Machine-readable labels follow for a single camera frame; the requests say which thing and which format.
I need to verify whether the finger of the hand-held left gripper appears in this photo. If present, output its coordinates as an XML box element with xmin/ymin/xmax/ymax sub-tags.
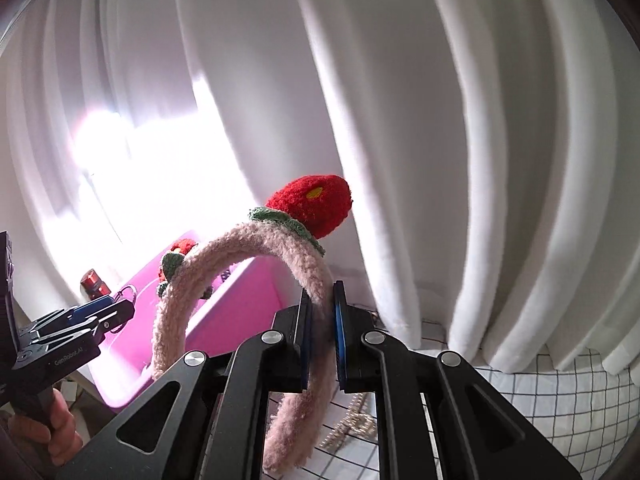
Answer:
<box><xmin>30</xmin><ymin>295</ymin><xmax>125</xmax><ymax>331</ymax></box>
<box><xmin>20</xmin><ymin>301</ymin><xmax>136</xmax><ymax>356</ymax></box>

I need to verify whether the pink plastic bin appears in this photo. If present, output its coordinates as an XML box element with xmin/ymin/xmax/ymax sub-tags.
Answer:
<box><xmin>87</xmin><ymin>230</ymin><xmax>301</xmax><ymax>408</ymax></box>

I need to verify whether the gold bangle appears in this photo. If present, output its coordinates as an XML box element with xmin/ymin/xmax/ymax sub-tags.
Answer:
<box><xmin>107</xmin><ymin>285</ymin><xmax>137</xmax><ymax>333</ymax></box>

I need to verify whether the pink plush strawberry headband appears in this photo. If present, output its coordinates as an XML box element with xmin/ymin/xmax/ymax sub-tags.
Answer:
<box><xmin>150</xmin><ymin>175</ymin><xmax>353</xmax><ymax>476</ymax></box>

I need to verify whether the person's left hand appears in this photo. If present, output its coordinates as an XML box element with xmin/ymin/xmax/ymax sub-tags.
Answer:
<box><xmin>7</xmin><ymin>389</ymin><xmax>77</xmax><ymax>468</ymax></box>

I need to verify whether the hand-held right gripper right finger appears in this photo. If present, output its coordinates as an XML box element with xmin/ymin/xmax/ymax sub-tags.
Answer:
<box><xmin>332</xmin><ymin>280</ymin><xmax>583</xmax><ymax>480</ymax></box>

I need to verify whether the red bottle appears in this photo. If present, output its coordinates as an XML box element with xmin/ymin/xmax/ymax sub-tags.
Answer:
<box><xmin>80</xmin><ymin>269</ymin><xmax>112</xmax><ymax>301</ymax></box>

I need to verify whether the white black-grid cloth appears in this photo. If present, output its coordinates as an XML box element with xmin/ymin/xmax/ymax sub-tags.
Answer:
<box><xmin>260</xmin><ymin>300</ymin><xmax>640</xmax><ymax>480</ymax></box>

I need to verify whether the white curtain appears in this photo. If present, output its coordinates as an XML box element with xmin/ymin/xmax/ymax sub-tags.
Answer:
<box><xmin>0</xmin><ymin>0</ymin><xmax>640</xmax><ymax>376</ymax></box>

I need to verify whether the pearl hair claw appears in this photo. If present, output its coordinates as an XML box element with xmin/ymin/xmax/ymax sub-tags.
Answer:
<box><xmin>322</xmin><ymin>410</ymin><xmax>377</xmax><ymax>453</ymax></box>

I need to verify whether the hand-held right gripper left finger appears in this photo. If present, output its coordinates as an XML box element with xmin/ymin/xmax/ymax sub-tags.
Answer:
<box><xmin>55</xmin><ymin>290</ymin><xmax>315</xmax><ymax>480</ymax></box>

